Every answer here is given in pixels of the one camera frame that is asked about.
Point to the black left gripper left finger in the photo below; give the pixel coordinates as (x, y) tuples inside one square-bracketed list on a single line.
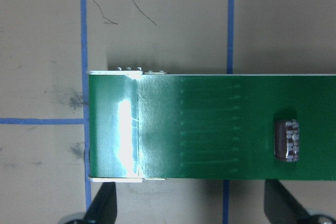
[(103, 208)]

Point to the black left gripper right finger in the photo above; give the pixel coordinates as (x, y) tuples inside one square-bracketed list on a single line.
[(281, 207)]

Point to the green conveyor belt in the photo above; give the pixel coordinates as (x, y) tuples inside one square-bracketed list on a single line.
[(208, 126)]

